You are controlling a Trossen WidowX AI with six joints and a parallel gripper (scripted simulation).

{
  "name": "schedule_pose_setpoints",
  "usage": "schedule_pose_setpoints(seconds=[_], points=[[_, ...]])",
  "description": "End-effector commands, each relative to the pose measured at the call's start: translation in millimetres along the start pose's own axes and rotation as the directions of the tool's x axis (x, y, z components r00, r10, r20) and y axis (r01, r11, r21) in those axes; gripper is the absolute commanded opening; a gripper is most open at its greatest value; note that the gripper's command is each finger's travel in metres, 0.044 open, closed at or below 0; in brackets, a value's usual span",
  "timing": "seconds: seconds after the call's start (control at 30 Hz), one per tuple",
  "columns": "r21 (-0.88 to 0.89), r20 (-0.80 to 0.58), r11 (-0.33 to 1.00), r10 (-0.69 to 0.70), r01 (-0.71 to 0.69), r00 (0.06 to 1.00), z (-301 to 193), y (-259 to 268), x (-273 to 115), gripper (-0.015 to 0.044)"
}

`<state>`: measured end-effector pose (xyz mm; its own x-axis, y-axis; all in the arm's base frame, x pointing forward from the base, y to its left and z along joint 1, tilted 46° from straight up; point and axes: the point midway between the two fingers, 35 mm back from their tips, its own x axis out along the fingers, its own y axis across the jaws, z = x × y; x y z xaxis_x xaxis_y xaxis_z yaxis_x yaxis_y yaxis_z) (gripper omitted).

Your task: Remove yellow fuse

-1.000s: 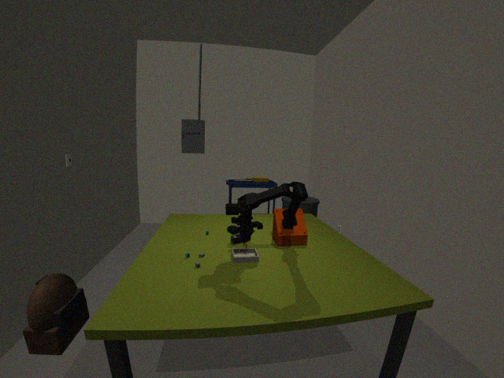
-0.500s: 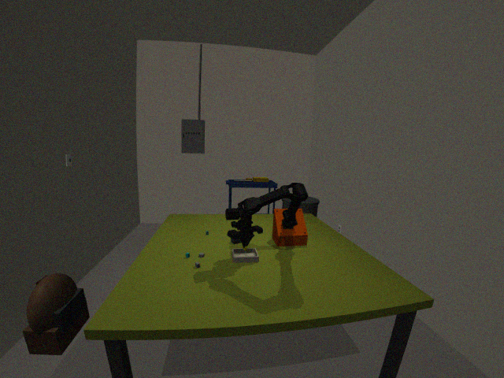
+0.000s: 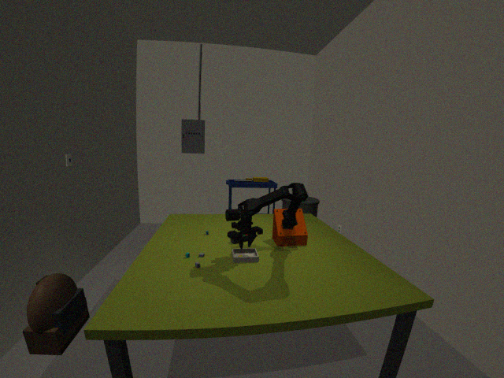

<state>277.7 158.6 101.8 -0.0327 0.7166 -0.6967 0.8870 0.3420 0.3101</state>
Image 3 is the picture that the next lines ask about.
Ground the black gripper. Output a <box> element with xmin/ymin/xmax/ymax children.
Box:
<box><xmin>227</xmin><ymin>220</ymin><xmax>263</xmax><ymax>249</ymax></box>

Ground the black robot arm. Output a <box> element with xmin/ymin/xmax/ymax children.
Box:
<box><xmin>225</xmin><ymin>183</ymin><xmax>308</xmax><ymax>231</ymax></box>

